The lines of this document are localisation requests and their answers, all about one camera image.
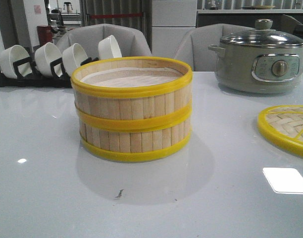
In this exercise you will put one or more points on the bamboo steamer tray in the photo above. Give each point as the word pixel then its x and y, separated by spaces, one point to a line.
pixel 138 140
pixel 133 88

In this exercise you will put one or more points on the bamboo steamer lid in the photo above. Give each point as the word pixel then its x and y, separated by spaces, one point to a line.
pixel 283 126

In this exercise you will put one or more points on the grey armchair right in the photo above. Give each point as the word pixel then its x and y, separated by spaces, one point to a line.
pixel 193 48

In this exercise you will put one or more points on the white bowl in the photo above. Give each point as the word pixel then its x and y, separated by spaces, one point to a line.
pixel 72 57
pixel 108 48
pixel 44 56
pixel 9 56

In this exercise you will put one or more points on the white cabinet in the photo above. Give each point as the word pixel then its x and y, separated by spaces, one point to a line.
pixel 170 20

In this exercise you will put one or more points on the red barrier belt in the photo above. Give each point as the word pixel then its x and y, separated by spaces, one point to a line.
pixel 110 16

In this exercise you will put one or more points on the grey electric cooker pot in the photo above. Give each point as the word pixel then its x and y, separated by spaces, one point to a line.
pixel 258 69

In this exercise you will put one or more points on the black dish rack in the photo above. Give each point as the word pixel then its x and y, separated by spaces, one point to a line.
pixel 59 78

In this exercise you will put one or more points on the red bin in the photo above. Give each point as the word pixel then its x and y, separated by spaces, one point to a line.
pixel 44 34

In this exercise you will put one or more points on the dark counter shelf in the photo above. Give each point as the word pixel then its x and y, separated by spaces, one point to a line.
pixel 245 17

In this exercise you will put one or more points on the glass pot lid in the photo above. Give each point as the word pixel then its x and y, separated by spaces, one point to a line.
pixel 263 36

